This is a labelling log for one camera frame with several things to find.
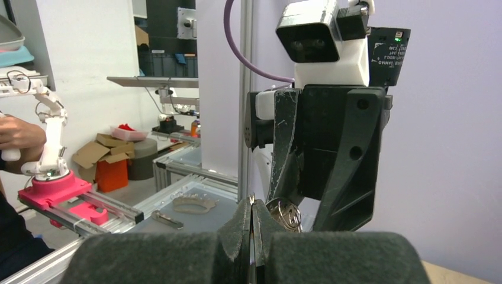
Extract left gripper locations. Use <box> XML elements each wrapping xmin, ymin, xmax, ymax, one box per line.
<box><xmin>267</xmin><ymin>85</ymin><xmax>392</xmax><ymax>231</ymax></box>

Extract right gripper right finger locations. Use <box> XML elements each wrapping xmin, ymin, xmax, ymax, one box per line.
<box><xmin>251</xmin><ymin>200</ymin><xmax>430</xmax><ymax>283</ymax></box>

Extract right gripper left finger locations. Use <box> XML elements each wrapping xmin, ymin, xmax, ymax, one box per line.
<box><xmin>60</xmin><ymin>201</ymin><xmax>252</xmax><ymax>283</ymax></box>

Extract pink leader arm base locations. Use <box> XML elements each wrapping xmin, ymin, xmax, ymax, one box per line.
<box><xmin>18</xmin><ymin>171</ymin><xmax>108</xmax><ymax>225</ymax></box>

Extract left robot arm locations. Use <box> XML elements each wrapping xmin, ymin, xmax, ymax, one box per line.
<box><xmin>244</xmin><ymin>27</ymin><xmax>411</xmax><ymax>232</ymax></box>

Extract operator hand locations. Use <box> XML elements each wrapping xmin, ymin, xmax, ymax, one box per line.
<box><xmin>1</xmin><ymin>115</ymin><xmax>46</xmax><ymax>150</ymax></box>

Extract orange box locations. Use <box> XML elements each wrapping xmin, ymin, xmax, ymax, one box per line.
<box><xmin>95</xmin><ymin>160</ymin><xmax>128</xmax><ymax>193</ymax></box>

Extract cardboard boxes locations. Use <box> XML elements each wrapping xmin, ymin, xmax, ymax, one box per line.
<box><xmin>72</xmin><ymin>133</ymin><xmax>135</xmax><ymax>169</ymax></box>

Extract aluminium frame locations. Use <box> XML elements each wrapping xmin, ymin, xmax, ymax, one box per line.
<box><xmin>1</xmin><ymin>15</ymin><xmax>237</xmax><ymax>283</ymax></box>

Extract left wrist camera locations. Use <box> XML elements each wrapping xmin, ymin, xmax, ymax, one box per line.
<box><xmin>276</xmin><ymin>1</ymin><xmax>375</xmax><ymax>89</ymax></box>

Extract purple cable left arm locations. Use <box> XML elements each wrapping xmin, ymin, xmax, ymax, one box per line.
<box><xmin>223</xmin><ymin>0</ymin><xmax>295</xmax><ymax>85</ymax></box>

